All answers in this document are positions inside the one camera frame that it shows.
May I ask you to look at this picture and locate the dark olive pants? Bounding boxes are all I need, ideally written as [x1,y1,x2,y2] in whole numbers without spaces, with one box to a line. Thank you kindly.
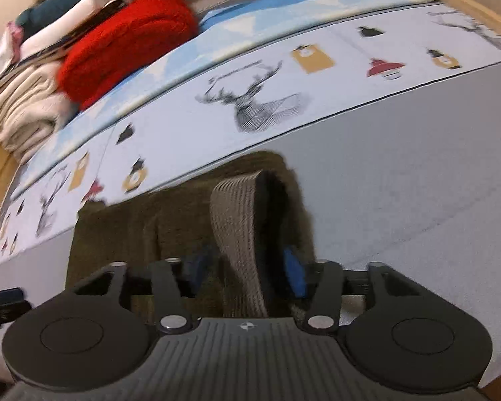
[65,150,372,331]

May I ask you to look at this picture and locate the white and pink folded garment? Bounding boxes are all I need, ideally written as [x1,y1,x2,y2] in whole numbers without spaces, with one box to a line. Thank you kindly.
[0,0,139,93]

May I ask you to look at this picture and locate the wooden bed frame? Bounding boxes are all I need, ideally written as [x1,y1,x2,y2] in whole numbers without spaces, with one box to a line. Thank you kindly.
[346,0,501,55]

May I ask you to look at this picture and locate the beige folded knit garment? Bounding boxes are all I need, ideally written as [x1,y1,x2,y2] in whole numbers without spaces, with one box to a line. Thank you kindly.
[0,59,81,163]

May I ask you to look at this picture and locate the red knit sweater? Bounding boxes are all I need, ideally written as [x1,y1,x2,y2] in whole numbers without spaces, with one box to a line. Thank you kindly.
[57,0,200,111]

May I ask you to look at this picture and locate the deer print bed sheet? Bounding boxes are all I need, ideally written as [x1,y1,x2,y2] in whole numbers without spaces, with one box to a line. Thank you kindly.
[0,0,501,389]

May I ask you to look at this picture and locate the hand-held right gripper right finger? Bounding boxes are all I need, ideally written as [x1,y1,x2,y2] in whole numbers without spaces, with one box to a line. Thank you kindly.
[282,246,420,336]

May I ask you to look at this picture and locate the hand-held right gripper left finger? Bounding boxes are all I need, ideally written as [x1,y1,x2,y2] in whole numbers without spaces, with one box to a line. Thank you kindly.
[73,246,220,337]

